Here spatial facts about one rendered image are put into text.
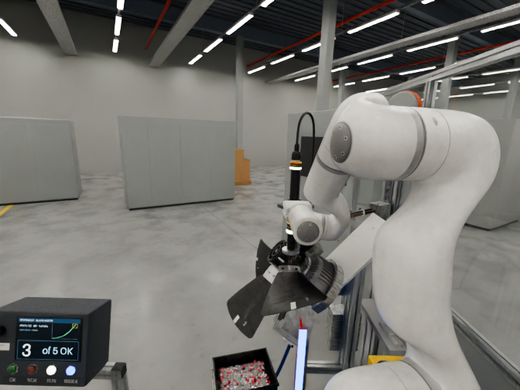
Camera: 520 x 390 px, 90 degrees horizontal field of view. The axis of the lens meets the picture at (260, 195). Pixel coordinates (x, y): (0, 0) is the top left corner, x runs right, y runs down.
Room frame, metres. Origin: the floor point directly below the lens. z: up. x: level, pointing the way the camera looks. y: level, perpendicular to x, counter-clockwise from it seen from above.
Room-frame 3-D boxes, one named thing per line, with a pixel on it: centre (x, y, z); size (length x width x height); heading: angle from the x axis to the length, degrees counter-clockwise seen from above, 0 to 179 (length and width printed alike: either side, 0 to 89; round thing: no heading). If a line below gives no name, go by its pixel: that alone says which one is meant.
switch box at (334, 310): (1.22, -0.47, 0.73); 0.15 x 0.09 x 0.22; 90
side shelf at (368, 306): (1.11, -0.68, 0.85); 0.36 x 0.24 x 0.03; 0
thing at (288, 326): (0.94, -0.16, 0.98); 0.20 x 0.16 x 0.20; 90
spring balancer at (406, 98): (1.40, -0.72, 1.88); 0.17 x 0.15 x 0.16; 0
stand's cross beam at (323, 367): (1.12, -0.35, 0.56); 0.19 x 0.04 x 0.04; 90
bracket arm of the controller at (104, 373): (0.63, 0.50, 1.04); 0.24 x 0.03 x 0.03; 90
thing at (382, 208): (1.35, -0.64, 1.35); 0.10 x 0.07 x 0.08; 125
